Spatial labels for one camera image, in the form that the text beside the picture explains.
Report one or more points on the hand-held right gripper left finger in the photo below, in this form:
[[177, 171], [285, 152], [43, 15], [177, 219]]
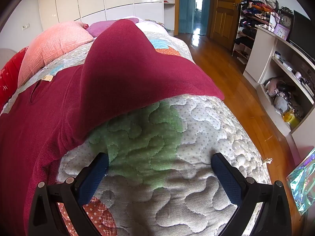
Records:
[[92, 179]]

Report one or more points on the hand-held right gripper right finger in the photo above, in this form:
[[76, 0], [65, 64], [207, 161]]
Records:
[[226, 180]]

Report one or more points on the dark red sweater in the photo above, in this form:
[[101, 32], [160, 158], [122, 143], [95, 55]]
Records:
[[123, 78]]

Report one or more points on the pile of clothes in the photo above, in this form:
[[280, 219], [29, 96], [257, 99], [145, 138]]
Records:
[[258, 3]]

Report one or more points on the quilted patchwork bedspread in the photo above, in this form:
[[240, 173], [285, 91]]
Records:
[[187, 150]]

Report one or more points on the iridescent bag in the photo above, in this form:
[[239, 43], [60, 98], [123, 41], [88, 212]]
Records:
[[302, 184]]

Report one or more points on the yellow bottle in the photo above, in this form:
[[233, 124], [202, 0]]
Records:
[[291, 119]]

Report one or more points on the pale pink plush toy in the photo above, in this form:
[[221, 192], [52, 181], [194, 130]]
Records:
[[272, 86]]

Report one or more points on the black hair dryer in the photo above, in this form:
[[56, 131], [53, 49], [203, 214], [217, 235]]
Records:
[[285, 88]]

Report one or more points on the red cushion with white marks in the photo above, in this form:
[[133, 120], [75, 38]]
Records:
[[9, 75]]

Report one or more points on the small white jar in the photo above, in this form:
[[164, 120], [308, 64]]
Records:
[[277, 55]]

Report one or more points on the white television cabinet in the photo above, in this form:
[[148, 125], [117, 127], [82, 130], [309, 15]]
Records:
[[263, 49]]

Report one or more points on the pink pillow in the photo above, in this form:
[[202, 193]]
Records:
[[54, 41]]

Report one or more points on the open storage rack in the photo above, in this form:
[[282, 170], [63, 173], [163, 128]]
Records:
[[243, 33]]

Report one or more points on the beige headboard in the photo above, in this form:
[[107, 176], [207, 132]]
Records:
[[6, 56]]

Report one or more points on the purple cloth patch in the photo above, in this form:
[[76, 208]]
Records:
[[101, 28]]

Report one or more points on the pink clock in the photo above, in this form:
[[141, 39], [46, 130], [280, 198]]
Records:
[[281, 32]]

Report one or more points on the black television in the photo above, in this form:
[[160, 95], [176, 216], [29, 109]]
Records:
[[302, 32]]

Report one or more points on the wooden door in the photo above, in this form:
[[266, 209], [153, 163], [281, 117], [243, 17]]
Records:
[[225, 9]]

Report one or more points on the ornate dark clock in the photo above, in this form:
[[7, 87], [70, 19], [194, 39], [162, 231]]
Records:
[[285, 19]]

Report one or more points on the blue curtain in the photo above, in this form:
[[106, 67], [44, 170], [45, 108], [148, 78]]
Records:
[[187, 5]]

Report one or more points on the white wall socket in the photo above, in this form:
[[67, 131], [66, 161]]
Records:
[[25, 26]]

